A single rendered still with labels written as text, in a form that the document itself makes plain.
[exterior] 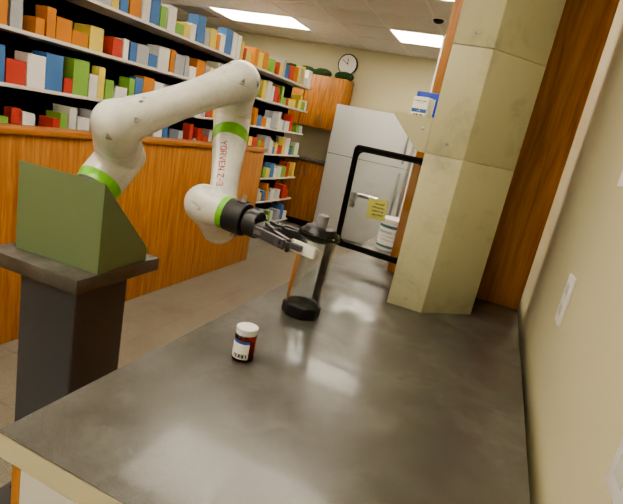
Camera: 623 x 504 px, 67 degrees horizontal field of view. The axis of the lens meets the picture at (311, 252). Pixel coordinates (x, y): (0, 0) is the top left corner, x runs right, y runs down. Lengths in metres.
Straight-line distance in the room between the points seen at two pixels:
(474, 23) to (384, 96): 5.82
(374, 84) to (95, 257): 6.31
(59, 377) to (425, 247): 1.12
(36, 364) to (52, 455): 0.87
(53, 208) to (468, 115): 1.15
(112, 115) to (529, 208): 1.34
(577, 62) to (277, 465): 1.52
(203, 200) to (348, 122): 5.44
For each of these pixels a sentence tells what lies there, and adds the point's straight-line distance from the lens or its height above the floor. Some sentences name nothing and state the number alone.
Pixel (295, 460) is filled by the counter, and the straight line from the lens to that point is 0.77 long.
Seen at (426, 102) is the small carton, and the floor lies 1.55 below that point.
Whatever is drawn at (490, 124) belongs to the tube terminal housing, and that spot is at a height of 1.52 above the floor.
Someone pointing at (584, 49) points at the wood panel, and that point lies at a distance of 1.85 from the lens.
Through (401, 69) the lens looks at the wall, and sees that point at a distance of 7.27.
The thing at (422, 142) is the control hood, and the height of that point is 1.44.
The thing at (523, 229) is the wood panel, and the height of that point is 1.22.
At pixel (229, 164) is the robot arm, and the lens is 1.53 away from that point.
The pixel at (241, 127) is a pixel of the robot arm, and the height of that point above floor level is 1.37.
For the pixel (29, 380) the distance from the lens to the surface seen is 1.66.
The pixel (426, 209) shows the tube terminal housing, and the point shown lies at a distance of 1.45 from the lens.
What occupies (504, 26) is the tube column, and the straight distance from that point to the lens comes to 1.49.
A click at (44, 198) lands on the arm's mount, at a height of 1.10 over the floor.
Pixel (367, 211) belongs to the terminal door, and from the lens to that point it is 1.83.
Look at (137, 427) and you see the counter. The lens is 0.80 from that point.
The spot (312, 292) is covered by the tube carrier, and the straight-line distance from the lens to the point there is 1.20.
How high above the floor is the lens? 1.41
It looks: 14 degrees down
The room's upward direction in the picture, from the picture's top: 12 degrees clockwise
